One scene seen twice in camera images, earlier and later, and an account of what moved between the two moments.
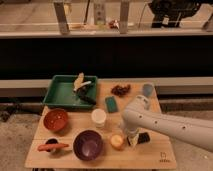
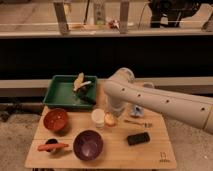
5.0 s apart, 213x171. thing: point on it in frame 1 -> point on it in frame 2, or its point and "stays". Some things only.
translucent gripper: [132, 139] -> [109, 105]
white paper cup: [99, 116] stays
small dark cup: [51, 141] stays
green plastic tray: [61, 93] stays
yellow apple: [117, 141] -> [109, 119]
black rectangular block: [143, 137] stays
